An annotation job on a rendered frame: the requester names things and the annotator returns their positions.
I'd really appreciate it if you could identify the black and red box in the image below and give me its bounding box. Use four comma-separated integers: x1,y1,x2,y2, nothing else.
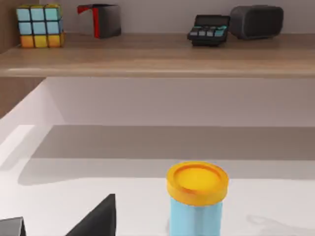
77,3,122,39

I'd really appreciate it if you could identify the dark grey speaker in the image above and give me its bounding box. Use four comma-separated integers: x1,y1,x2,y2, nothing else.
230,5,284,41

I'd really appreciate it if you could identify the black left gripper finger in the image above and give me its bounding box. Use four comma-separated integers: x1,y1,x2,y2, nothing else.
65,193,117,236

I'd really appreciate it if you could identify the blue bottle with yellow cap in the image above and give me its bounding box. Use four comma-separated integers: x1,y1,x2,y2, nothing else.
166,161,229,236

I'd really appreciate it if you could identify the colourful puzzle cube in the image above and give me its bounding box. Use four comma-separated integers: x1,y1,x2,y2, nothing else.
16,3,66,49

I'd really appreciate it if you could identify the wooden open shelf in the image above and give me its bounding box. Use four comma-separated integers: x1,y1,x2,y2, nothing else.
0,0,315,120

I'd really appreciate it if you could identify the black calculator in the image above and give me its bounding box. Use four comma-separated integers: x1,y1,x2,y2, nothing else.
187,14,231,47

